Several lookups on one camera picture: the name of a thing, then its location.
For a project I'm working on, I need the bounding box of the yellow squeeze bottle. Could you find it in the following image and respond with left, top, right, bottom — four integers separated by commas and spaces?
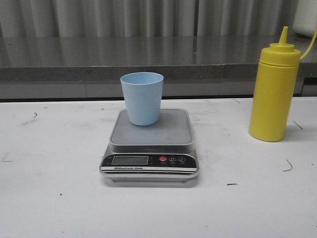
248, 25, 317, 142

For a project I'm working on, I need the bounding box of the white container in background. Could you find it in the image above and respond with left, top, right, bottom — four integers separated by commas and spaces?
293, 0, 317, 38

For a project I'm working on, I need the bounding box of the light blue plastic cup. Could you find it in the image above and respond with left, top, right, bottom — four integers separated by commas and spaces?
120, 72, 164, 126

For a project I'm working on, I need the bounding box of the grey stone counter ledge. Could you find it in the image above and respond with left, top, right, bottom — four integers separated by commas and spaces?
0, 36, 317, 99

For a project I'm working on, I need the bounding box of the silver electronic kitchen scale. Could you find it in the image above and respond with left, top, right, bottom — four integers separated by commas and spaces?
99, 109, 199, 187

